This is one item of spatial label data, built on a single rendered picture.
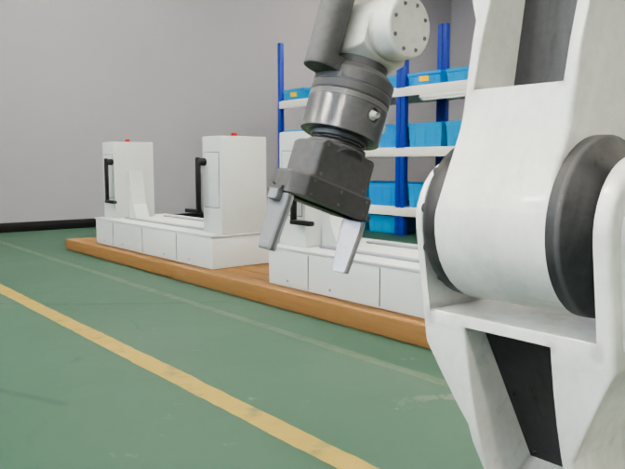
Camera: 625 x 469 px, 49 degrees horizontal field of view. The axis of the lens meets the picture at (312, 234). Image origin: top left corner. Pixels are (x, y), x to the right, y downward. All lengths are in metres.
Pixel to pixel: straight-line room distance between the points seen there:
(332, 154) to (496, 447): 0.33
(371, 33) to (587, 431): 0.43
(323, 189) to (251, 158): 3.13
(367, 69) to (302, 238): 2.46
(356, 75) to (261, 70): 7.63
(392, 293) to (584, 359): 2.14
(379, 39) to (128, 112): 6.77
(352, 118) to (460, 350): 0.26
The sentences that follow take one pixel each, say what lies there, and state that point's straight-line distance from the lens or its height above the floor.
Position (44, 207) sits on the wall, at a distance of 7.11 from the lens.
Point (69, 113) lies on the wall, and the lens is 7.20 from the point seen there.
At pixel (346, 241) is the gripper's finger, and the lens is 0.76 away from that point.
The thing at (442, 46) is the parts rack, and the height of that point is 1.74.
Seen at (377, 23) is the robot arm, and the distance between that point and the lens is 0.73.
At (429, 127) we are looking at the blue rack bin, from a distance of 6.04.
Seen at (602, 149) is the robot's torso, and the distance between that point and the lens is 0.55.
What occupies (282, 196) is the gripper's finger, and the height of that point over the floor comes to 0.62.
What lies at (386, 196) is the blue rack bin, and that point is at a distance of 6.38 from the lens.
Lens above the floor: 0.66
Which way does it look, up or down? 6 degrees down
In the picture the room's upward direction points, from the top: straight up
